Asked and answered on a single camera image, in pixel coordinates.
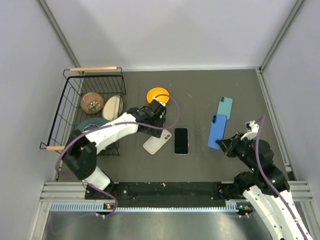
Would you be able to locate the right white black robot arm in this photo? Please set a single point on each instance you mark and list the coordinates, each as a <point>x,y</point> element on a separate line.
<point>265,187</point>

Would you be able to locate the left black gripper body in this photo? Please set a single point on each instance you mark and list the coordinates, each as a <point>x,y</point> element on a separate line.
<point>154,131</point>

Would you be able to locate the teal phone case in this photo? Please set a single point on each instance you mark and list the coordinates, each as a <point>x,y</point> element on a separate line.
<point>225,106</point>

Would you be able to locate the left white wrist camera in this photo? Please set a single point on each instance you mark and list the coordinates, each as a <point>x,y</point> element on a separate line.
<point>160,109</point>

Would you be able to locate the beige phone case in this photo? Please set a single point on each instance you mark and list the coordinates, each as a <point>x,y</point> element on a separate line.
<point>154,144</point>

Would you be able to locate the brown ceramic vase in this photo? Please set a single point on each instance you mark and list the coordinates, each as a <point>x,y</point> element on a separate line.
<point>92,103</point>

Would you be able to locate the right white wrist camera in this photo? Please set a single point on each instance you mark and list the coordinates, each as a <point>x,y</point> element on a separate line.
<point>252,128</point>

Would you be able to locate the orange bowl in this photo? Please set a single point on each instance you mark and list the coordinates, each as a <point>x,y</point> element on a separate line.
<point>158,93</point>

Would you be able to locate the black wire basket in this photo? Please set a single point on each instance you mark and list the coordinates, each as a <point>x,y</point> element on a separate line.
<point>107,82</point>

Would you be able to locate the blue phone case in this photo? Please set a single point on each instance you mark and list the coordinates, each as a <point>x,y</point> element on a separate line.
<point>217,130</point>

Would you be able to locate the blue grey ceramic bowl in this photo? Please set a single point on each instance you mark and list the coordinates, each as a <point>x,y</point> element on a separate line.
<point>91,123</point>

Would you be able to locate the beige oval plate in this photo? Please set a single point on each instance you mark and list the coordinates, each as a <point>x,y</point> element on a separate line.
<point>112,108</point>

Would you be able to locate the clear transparent phone case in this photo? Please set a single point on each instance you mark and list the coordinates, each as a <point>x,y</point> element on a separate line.
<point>181,154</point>

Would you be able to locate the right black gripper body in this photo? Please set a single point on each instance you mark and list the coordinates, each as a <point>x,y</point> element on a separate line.
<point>240,148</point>

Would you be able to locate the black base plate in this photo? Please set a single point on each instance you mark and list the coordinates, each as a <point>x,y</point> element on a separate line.
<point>133,190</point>

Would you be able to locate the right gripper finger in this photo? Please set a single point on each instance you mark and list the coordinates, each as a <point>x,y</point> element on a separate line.
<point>225,142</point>
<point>225,149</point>

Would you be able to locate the grey cable duct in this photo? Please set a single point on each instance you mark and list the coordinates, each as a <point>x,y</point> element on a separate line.
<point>102,207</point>

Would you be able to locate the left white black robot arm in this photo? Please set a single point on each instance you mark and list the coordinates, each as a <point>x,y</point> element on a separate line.
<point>80,153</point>

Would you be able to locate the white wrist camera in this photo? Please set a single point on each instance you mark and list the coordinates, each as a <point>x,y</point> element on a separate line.
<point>252,128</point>
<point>160,109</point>

